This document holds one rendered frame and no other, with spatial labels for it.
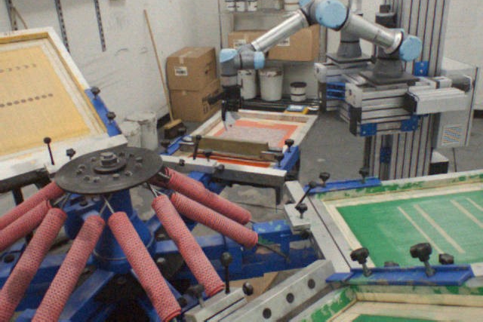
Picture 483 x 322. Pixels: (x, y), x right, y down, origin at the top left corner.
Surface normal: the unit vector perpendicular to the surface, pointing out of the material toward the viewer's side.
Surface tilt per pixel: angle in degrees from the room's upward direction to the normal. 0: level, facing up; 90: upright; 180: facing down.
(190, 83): 91
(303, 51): 90
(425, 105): 90
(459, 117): 90
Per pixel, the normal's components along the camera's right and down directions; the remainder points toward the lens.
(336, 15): 0.07, 0.32
